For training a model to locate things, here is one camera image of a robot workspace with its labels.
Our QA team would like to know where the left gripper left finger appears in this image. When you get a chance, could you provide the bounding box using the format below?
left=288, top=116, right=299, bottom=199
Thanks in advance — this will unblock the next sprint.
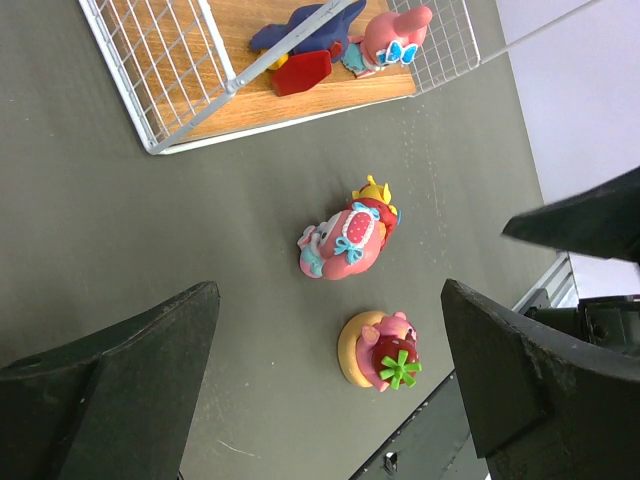
left=1, top=281, right=220, bottom=479

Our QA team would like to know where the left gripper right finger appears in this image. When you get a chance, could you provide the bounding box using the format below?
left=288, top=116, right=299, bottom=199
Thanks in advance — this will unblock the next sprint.
left=441, top=279, right=639, bottom=479

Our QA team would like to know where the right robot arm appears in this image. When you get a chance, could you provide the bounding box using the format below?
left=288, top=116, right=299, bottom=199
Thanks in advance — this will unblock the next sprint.
left=503, top=168, right=639, bottom=358

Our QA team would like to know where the pink melody toy on shelf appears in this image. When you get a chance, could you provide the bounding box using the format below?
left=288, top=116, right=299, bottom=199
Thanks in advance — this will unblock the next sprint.
left=341, top=5, right=433, bottom=78

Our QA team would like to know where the blue stitch toy figure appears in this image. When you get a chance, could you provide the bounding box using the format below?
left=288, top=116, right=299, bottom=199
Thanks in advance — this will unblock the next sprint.
left=249, top=0, right=367, bottom=97

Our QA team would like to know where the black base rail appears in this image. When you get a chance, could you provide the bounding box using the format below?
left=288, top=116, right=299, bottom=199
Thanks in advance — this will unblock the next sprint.
left=351, top=372, right=470, bottom=480

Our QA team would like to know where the white wire wooden shelf rack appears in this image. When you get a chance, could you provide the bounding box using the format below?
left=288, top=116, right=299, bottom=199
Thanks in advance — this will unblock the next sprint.
left=78, top=0, right=616, bottom=156

